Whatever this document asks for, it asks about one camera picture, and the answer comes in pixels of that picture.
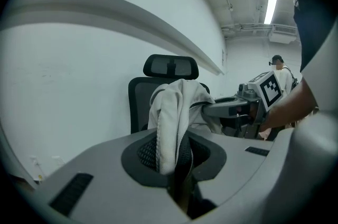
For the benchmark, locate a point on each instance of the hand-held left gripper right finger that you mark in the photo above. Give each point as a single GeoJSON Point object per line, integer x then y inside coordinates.
{"type": "Point", "coordinates": [245, 178]}

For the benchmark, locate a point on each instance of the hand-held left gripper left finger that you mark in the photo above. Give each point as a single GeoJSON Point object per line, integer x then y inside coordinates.
{"type": "Point", "coordinates": [100, 164]}

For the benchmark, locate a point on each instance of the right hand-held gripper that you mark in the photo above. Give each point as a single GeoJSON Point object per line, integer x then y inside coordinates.
{"type": "Point", "coordinates": [269, 88]}

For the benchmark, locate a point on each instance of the white fabric bag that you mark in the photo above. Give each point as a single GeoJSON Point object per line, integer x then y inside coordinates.
{"type": "Point", "coordinates": [174, 112]}

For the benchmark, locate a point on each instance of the black mesh office chair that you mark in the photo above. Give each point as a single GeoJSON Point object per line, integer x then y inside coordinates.
{"type": "Point", "coordinates": [140, 101]}

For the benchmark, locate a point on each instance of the person's right forearm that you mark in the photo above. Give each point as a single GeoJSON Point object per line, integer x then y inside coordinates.
{"type": "Point", "coordinates": [290, 104]}

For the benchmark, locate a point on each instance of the white ceiling pipes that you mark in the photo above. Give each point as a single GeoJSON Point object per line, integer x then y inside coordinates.
{"type": "Point", "coordinates": [245, 28]}

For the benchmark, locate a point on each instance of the white air conditioner unit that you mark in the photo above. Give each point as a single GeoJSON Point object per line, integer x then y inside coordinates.
{"type": "Point", "coordinates": [283, 32]}

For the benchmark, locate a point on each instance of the long ceiling light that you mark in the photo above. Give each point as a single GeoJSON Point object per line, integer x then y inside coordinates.
{"type": "Point", "coordinates": [271, 5]}

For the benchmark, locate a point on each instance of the white wall socket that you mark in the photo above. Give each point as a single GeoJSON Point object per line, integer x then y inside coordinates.
{"type": "Point", "coordinates": [34, 160]}
{"type": "Point", "coordinates": [56, 160]}

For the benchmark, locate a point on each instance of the grey wall ledge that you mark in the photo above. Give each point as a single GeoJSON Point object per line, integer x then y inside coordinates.
{"type": "Point", "coordinates": [105, 9]}

